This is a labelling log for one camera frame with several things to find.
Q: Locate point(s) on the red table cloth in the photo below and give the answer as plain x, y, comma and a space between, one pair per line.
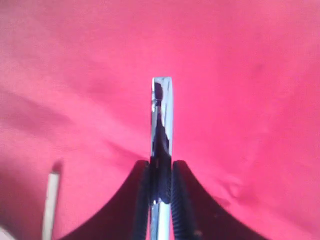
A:
75, 88

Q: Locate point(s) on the lower wooden chopstick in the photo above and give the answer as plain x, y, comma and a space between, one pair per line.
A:
50, 204

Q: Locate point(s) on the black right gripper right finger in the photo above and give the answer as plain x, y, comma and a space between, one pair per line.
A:
197, 216

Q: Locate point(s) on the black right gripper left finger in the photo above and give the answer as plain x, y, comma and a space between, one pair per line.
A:
125, 216

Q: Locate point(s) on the steel table knife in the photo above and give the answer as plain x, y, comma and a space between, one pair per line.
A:
162, 115

